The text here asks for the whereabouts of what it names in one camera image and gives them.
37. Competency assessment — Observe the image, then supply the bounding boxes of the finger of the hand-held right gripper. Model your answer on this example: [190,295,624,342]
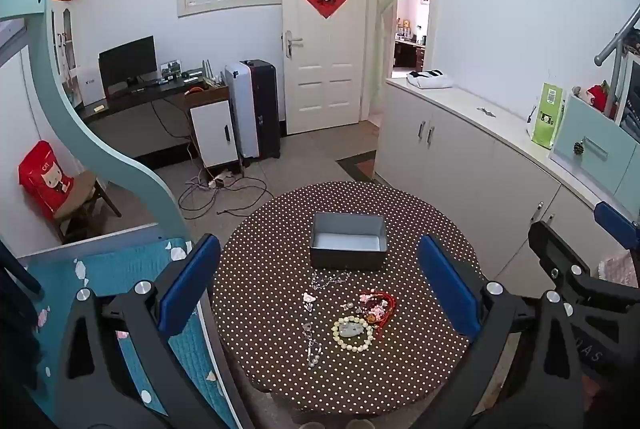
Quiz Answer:
[594,201,640,251]
[529,221,640,315]

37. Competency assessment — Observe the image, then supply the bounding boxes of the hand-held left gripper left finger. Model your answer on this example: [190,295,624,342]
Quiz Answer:
[52,233,223,429]

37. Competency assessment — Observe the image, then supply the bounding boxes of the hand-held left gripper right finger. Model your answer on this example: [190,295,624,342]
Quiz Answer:
[415,235,586,429]

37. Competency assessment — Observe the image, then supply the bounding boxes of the red bead bracelet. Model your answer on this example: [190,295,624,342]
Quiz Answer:
[357,291,398,337]

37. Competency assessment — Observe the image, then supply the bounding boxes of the pale jade bead bracelet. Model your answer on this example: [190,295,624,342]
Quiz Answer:
[331,315,374,351]

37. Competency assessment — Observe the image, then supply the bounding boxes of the grey metal tin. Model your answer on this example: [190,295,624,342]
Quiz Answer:
[308,212,388,271]

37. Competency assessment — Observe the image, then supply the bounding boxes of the teal box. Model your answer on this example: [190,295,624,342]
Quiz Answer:
[549,91,636,197]

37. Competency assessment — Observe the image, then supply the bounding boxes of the round polka dot table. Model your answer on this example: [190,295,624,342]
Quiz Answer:
[212,181,488,415]

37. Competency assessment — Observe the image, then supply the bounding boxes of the long white cabinet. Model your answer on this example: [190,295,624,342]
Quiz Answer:
[374,76,640,290]

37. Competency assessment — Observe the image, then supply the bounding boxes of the green paper bag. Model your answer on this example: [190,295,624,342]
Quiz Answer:
[526,81,565,148]

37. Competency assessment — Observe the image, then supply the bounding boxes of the red plush toy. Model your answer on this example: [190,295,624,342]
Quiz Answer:
[572,84,618,114]

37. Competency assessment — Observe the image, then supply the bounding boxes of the wooden chair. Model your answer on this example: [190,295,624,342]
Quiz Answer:
[52,170,122,244]

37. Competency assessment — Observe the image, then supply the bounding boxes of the small white cabinet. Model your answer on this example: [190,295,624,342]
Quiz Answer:
[190,100,238,168]

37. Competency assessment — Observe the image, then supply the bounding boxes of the grey metal rack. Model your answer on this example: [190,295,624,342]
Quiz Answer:
[594,4,640,120]

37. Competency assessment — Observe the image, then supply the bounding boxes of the dark cloth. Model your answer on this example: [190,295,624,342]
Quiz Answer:
[0,239,43,390]

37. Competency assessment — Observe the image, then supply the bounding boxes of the red cat bag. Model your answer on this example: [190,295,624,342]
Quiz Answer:
[18,140,76,220]

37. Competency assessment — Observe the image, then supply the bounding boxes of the dark desk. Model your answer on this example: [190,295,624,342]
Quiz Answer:
[75,71,231,160]

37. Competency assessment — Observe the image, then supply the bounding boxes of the folded white garment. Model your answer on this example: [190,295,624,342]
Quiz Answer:
[406,69,455,90]

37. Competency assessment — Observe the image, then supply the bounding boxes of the white box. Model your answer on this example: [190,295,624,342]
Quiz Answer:
[77,68,107,107]

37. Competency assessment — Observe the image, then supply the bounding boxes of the black monitor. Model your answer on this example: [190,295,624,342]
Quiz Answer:
[98,36,157,86]

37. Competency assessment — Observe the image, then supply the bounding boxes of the white door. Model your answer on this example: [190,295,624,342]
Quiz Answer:
[282,0,368,136]

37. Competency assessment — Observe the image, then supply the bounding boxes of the white glass-door cupboard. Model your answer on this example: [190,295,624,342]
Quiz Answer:
[50,6,78,80]

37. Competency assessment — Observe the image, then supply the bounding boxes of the floor cables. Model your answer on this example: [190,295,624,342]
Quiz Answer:
[178,169,275,217]

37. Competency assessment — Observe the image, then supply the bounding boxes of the silver flower chain bracelet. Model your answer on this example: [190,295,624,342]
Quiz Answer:
[311,273,351,290]

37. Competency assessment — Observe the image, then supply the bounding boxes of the teal bed frame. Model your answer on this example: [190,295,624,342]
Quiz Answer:
[0,0,193,255]

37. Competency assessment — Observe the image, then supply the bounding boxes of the metal door handle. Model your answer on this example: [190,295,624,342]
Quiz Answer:
[282,31,304,57]

